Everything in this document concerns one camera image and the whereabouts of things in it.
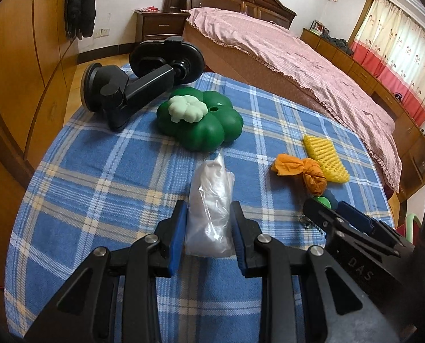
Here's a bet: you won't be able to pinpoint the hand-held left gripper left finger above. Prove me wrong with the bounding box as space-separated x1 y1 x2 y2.
27 200 188 343

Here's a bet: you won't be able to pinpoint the dark clothes pile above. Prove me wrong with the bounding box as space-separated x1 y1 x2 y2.
320 34 354 56

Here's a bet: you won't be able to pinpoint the blue plaid tablecloth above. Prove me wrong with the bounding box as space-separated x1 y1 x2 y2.
3 62 399 343

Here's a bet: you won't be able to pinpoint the pale green floret toy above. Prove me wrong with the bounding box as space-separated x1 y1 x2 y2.
168 95 206 124

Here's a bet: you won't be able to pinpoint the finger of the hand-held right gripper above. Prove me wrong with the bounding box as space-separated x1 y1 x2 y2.
336 201 402 254
303 198 345 238

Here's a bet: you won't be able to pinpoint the brown bed base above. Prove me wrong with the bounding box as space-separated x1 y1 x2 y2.
182 21 399 140

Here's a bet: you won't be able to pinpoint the white and red curtain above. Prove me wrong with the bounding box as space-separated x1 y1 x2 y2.
352 0 425 125

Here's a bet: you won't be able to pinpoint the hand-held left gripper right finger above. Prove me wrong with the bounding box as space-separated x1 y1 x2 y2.
230 201 400 343

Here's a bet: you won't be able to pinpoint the red bin with green rim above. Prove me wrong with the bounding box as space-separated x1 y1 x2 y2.
405 212 423 247

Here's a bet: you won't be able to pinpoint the long wooden cabinet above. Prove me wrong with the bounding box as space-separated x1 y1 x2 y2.
300 28 425 201

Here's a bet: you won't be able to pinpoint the wooden wardrobe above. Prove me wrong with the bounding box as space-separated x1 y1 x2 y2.
0 0 79 201

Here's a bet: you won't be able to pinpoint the orange plastic bag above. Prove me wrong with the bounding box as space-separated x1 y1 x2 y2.
272 153 328 196

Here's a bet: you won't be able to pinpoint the white plastic bag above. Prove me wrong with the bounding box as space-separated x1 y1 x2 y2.
184 150 236 258

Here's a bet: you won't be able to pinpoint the black suction phone mount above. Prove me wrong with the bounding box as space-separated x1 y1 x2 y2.
81 36 205 131

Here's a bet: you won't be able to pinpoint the black jacket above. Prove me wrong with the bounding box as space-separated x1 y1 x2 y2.
64 0 99 40

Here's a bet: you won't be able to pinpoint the upright books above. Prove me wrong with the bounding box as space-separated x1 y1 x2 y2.
310 19 329 35

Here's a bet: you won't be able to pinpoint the dark wooden nightstand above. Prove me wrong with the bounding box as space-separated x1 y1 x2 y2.
134 8 190 41

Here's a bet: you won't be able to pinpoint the yellow foam net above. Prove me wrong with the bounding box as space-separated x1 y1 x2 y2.
303 134 350 182

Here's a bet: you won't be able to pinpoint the bed with pink cover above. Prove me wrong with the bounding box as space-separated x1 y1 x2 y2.
184 7 402 192

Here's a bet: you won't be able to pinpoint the green clover-shaped toy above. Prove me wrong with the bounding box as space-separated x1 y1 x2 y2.
156 87 243 151

